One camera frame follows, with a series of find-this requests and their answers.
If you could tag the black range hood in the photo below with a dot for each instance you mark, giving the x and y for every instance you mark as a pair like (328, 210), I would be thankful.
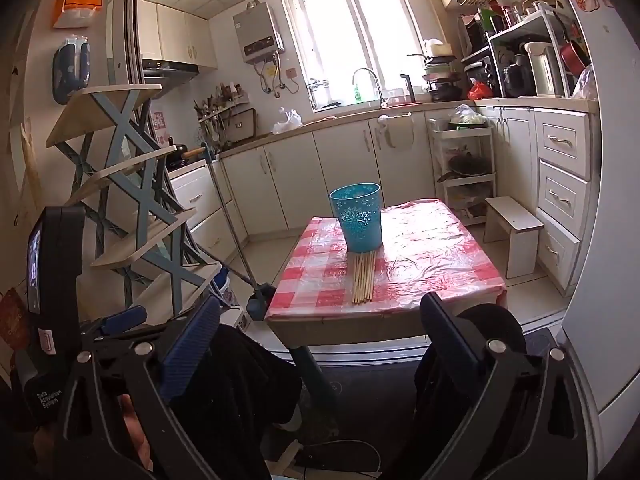
(167, 72)

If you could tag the teal openwork plastic basket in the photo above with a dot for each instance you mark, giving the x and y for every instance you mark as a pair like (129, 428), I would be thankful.
(356, 220)

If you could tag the white step stool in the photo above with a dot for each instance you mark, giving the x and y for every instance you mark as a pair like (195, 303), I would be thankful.
(515, 230)

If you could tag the black wok on stove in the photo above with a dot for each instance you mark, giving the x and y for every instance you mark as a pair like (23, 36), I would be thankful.
(177, 156)

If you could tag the wall utensil rack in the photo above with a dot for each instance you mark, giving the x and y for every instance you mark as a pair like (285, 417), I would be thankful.
(215, 112)

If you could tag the silver gas water heater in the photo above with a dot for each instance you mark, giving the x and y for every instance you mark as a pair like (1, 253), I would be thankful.
(256, 35)

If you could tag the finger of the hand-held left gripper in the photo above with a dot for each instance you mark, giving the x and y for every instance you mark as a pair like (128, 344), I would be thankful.
(125, 319)

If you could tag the red cooking pot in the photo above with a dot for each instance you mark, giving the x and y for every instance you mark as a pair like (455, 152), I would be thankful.
(575, 57)

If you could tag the bundle of bamboo chopsticks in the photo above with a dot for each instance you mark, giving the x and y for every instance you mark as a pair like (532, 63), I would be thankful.
(364, 280)

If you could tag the white electric thermos pot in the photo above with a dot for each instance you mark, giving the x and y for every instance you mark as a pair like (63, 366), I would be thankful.
(544, 70)

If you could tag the cream base cabinets with drawers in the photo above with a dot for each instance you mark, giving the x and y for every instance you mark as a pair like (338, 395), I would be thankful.
(560, 185)

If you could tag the black wok in cart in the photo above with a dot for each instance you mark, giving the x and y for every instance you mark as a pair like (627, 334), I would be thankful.
(467, 166)

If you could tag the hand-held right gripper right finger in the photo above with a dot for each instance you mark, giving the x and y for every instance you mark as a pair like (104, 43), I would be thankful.
(450, 330)

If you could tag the white refrigerator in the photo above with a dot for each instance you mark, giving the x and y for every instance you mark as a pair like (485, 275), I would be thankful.
(605, 210)

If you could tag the white trolley cart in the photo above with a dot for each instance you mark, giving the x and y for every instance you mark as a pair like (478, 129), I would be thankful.
(462, 195)

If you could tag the cream upper wall cabinets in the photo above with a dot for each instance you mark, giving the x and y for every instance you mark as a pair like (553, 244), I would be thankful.
(175, 35)

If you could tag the beige knife block box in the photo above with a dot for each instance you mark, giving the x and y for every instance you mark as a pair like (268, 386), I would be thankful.
(244, 125)

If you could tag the white plastic bag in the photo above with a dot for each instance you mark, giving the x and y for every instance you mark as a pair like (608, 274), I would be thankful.
(287, 121)

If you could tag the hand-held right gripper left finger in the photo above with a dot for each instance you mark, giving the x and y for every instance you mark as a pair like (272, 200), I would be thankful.
(192, 345)

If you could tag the red and white wall stickers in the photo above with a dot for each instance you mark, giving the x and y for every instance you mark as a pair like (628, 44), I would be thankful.
(160, 127)

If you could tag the red plastic bag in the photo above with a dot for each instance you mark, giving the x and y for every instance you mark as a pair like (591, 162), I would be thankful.
(480, 91)

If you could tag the red checkered plastic tablecloth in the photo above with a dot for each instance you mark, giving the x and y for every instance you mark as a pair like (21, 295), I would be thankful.
(425, 255)

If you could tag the white countertop storage rack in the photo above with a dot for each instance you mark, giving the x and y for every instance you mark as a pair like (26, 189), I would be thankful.
(540, 25)

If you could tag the blue printed bag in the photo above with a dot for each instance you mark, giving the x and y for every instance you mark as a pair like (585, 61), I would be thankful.
(225, 285)

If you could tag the black water tap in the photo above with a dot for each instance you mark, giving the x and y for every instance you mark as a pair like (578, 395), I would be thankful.
(407, 87)

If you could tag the green dish soap bottle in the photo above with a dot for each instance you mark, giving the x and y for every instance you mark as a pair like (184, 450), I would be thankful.
(356, 94)

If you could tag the kitchen window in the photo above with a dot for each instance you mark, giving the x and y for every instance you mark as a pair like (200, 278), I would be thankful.
(350, 35)

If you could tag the person's left hand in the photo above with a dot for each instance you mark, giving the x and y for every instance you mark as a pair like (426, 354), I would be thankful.
(134, 425)

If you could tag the person's black pants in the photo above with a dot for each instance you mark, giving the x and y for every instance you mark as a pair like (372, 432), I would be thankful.
(240, 385)

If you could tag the black toaster oven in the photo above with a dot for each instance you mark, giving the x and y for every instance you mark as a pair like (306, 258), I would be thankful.
(482, 77)

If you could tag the chrome arched faucet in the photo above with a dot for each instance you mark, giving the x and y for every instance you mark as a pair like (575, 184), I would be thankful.
(372, 80)

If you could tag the cream base cabinets under sink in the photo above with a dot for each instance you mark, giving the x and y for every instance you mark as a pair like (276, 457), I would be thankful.
(325, 175)

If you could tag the blue and white packaged item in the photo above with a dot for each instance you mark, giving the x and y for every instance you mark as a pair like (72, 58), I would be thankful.
(70, 70)

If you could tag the stack of pots and bowls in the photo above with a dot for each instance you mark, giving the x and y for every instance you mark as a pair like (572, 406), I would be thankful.
(442, 77)

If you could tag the black electric kettle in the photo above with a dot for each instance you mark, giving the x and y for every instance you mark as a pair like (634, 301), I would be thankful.
(516, 77)

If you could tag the wall socket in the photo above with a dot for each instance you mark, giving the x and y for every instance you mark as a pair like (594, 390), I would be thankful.
(292, 74)

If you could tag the metal sliding door frame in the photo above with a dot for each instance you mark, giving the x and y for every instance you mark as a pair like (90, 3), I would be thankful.
(125, 35)

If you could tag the white cardboard box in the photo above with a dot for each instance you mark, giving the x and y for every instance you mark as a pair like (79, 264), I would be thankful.
(235, 317)

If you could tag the bagged cabbage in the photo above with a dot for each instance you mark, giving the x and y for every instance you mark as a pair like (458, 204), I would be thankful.
(467, 116)

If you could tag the blue and wood folding shelf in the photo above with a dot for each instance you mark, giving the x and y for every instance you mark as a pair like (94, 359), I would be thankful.
(140, 200)

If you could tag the cream hanging trash bin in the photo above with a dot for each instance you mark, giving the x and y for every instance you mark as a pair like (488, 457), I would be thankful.
(399, 131)

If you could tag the cream base cabinets with stove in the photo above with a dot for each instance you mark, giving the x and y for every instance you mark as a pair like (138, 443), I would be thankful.
(200, 210)

